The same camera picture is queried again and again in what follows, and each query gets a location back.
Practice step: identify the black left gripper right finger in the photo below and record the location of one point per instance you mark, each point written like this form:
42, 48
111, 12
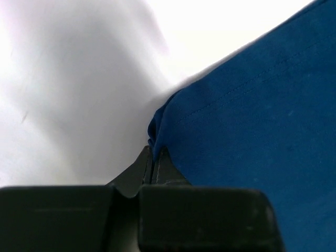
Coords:
176, 216

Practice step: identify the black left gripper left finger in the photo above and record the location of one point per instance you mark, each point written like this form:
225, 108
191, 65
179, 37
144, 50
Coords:
70, 218

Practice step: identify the blue t shirt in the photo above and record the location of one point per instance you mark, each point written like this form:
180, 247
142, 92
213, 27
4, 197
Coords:
266, 119

